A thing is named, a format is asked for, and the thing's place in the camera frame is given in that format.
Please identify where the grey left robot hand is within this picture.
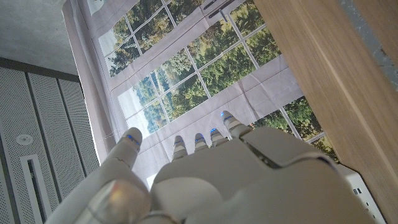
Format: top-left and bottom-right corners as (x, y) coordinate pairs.
(45, 110), (379, 224)

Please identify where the white tissue box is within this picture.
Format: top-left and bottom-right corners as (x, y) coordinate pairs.
(335, 162), (388, 224)

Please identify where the printed window forest backdrop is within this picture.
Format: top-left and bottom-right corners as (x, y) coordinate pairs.
(62, 0), (340, 189)

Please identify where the grey tape outline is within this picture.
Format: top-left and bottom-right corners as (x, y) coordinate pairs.
(340, 0), (398, 83)

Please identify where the white ceiling slot vent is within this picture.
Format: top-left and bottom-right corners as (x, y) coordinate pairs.
(19, 154), (54, 224)

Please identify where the round white ceiling sensor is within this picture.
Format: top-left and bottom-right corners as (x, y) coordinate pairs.
(16, 134), (34, 146)

